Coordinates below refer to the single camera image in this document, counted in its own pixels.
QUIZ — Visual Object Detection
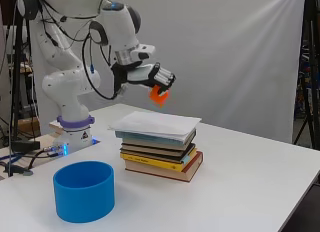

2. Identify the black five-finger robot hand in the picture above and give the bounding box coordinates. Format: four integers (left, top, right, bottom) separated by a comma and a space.
111, 60, 177, 96

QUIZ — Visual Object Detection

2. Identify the orange cube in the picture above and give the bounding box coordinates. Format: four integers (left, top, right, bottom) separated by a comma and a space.
148, 85, 171, 108

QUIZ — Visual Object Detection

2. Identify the stack of books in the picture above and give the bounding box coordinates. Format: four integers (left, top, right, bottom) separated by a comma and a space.
108, 110, 205, 183

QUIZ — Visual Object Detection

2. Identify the white hanging sheet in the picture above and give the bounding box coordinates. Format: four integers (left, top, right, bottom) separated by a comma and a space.
29, 0, 306, 145

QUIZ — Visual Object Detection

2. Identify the light wooden base board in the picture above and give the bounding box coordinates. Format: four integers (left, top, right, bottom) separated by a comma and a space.
0, 120, 101, 181

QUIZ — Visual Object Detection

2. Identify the brown cardboard box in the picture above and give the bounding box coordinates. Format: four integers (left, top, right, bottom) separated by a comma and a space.
16, 117, 41, 137

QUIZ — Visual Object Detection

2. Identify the tall black stand pole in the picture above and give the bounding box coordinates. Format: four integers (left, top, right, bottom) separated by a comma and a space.
8, 0, 42, 177

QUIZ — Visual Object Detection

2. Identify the blue round tub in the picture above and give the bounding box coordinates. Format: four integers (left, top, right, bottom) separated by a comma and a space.
53, 160, 116, 224

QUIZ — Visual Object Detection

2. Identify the black tripod stand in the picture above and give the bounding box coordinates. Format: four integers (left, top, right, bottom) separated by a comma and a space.
292, 0, 320, 150

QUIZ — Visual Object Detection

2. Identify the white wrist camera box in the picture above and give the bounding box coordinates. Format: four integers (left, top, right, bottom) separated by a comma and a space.
130, 43, 156, 62

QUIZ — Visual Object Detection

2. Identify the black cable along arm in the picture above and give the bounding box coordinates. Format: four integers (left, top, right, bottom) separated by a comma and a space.
81, 31, 120, 101

